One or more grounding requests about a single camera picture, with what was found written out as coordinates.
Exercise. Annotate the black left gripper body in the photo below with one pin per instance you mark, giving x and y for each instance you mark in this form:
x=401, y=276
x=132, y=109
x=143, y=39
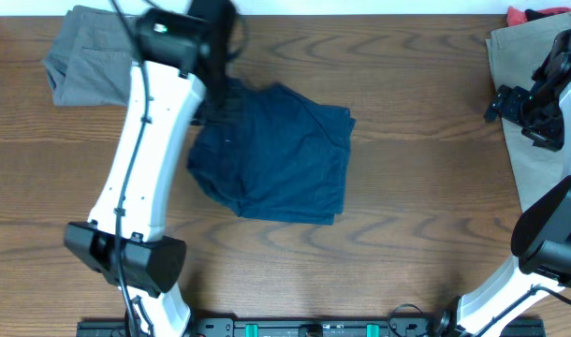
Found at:
x=213, y=108

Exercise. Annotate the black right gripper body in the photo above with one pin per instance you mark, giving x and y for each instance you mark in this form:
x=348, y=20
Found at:
x=539, y=115

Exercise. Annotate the navy blue shorts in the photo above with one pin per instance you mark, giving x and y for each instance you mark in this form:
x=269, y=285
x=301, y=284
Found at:
x=279, y=156

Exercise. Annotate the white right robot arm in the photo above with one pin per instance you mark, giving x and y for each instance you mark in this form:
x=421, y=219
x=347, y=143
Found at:
x=540, y=260

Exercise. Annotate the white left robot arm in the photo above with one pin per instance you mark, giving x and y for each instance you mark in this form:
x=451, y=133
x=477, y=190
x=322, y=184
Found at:
x=178, y=79

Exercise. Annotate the khaki beige shorts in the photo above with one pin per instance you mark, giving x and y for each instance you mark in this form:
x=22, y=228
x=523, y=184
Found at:
x=530, y=65

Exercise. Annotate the red garment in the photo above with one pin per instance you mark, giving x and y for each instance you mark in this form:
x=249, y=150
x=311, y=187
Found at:
x=516, y=17

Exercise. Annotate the folded grey shorts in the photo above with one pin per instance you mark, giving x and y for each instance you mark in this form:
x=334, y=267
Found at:
x=89, y=61

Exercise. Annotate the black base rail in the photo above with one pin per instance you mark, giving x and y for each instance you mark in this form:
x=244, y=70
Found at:
x=226, y=327

